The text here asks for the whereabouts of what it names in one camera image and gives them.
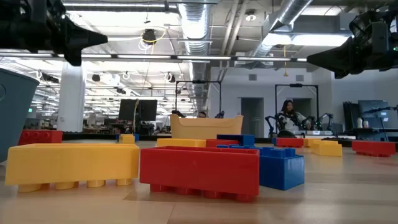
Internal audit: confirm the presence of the grey door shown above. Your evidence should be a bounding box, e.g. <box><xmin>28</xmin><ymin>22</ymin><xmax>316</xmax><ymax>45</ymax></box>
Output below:
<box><xmin>240</xmin><ymin>96</ymin><xmax>265</xmax><ymax>138</ymax></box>
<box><xmin>292</xmin><ymin>98</ymin><xmax>312</xmax><ymax>119</ymax></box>

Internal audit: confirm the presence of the red toy brick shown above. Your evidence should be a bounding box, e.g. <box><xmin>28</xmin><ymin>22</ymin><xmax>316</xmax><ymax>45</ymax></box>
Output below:
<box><xmin>18</xmin><ymin>129</ymin><xmax>63</xmax><ymax>146</ymax></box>
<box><xmin>205</xmin><ymin>139</ymin><xmax>240</xmax><ymax>148</ymax></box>
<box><xmin>351</xmin><ymin>140</ymin><xmax>397</xmax><ymax>157</ymax></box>
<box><xmin>275</xmin><ymin>138</ymin><xmax>305</xmax><ymax>148</ymax></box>
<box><xmin>139</xmin><ymin>146</ymin><xmax>261</xmax><ymax>203</ymax></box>

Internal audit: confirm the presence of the silver ventilation duct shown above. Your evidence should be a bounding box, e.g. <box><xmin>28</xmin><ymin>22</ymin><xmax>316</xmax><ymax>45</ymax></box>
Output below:
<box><xmin>248</xmin><ymin>0</ymin><xmax>314</xmax><ymax>60</ymax></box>
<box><xmin>177</xmin><ymin>0</ymin><xmax>216</xmax><ymax>113</ymax></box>

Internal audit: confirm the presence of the dark wall monitor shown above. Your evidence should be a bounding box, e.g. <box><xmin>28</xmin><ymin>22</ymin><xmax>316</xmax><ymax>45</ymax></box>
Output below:
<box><xmin>357</xmin><ymin>99</ymin><xmax>389</xmax><ymax>121</ymax></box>

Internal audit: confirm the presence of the yellow hanging cord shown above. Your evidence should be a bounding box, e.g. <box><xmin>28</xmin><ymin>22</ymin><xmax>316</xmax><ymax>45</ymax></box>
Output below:
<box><xmin>281</xmin><ymin>45</ymin><xmax>289</xmax><ymax>78</ymax></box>

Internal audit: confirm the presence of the yellow plastic bin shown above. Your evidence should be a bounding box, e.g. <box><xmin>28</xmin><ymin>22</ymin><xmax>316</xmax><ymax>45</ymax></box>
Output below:
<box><xmin>169</xmin><ymin>113</ymin><xmax>244</xmax><ymax>140</ymax></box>

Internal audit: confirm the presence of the white building pillar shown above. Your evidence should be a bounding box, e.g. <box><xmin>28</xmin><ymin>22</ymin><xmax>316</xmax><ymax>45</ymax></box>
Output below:
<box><xmin>57</xmin><ymin>61</ymin><xmax>87</xmax><ymax>133</ymax></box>

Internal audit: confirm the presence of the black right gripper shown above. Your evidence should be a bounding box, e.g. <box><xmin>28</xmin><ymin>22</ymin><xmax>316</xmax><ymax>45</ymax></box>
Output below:
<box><xmin>307</xmin><ymin>7</ymin><xmax>398</xmax><ymax>79</ymax></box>

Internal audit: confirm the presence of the black rig frame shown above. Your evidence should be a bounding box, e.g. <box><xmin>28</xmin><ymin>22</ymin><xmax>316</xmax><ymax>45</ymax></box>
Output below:
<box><xmin>175</xmin><ymin>80</ymin><xmax>223</xmax><ymax>119</ymax></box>
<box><xmin>274</xmin><ymin>83</ymin><xmax>320</xmax><ymax>134</ymax></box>

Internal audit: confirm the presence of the black ceiling cable reel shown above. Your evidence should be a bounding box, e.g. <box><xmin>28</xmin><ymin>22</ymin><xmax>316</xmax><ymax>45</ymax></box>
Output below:
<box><xmin>141</xmin><ymin>28</ymin><xmax>158</xmax><ymax>45</ymax></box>

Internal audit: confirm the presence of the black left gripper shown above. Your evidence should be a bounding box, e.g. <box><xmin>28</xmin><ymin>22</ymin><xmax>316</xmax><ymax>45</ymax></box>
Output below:
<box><xmin>12</xmin><ymin>0</ymin><xmax>109</xmax><ymax>67</ymax></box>

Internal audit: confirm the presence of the black upright panel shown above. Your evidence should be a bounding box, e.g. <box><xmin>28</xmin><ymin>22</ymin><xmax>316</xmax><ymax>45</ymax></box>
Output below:
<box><xmin>342</xmin><ymin>101</ymin><xmax>359</xmax><ymax>131</ymax></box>

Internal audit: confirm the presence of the dark office desk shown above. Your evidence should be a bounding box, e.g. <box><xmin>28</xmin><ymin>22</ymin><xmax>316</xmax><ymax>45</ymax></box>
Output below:
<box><xmin>353</xmin><ymin>126</ymin><xmax>398</xmax><ymax>142</ymax></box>

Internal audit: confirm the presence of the black computer monitor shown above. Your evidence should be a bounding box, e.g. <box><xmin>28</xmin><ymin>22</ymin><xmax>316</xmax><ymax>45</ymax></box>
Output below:
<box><xmin>118</xmin><ymin>98</ymin><xmax>140</xmax><ymax>122</ymax></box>
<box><xmin>138</xmin><ymin>99</ymin><xmax>159</xmax><ymax>122</ymax></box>

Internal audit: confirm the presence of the blue-teal plastic bin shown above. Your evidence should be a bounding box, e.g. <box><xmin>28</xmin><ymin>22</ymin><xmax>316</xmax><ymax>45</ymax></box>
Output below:
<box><xmin>0</xmin><ymin>67</ymin><xmax>40</xmax><ymax>163</ymax></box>

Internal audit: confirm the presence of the yellow toy brick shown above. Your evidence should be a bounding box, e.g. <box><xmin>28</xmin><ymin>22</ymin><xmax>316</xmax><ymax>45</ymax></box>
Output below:
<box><xmin>119</xmin><ymin>133</ymin><xmax>136</xmax><ymax>144</ymax></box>
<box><xmin>310</xmin><ymin>140</ymin><xmax>343</xmax><ymax>157</ymax></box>

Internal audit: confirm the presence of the white robot platform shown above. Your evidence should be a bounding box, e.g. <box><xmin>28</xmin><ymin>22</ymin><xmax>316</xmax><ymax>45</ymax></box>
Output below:
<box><xmin>306</xmin><ymin>129</ymin><xmax>334</xmax><ymax>136</ymax></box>

